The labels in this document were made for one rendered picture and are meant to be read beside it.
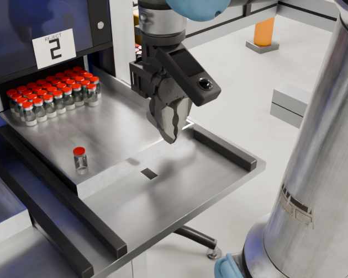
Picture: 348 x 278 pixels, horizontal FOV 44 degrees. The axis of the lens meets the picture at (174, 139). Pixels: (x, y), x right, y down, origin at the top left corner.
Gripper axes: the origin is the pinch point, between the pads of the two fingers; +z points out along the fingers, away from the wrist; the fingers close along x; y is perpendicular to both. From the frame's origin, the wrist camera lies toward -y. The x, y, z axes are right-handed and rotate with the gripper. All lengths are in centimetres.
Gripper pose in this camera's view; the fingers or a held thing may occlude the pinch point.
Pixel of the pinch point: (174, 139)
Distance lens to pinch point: 78.9
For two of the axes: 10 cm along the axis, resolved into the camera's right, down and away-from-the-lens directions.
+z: 0.2, 8.2, 5.7
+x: -7.5, 3.9, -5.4
